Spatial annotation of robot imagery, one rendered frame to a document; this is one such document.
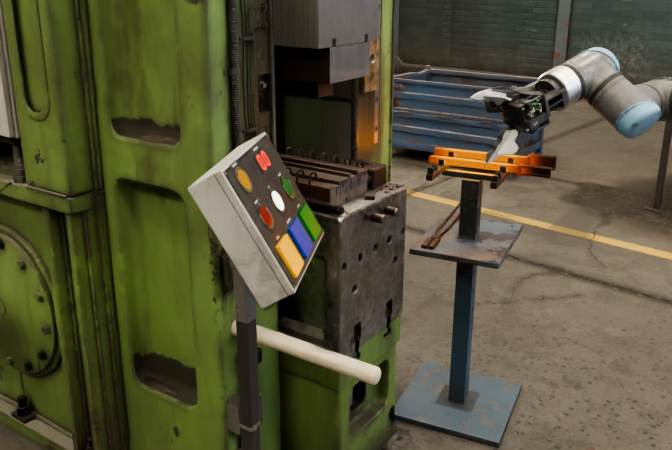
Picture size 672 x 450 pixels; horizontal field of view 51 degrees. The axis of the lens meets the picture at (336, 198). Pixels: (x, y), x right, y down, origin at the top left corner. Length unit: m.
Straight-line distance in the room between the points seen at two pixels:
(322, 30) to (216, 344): 0.88
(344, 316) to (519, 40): 8.38
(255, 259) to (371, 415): 1.18
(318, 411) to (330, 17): 1.17
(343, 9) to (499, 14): 8.45
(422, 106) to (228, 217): 4.69
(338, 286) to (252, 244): 0.67
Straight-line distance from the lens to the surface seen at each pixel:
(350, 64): 1.97
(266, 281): 1.39
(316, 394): 2.24
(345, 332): 2.09
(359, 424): 2.40
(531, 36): 10.09
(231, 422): 2.09
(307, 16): 1.85
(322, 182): 2.02
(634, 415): 2.93
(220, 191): 1.35
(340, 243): 1.95
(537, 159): 2.51
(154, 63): 1.95
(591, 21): 9.75
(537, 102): 1.54
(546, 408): 2.86
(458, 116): 5.82
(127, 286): 2.20
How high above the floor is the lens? 1.56
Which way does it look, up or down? 18 degrees down
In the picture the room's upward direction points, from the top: straight up
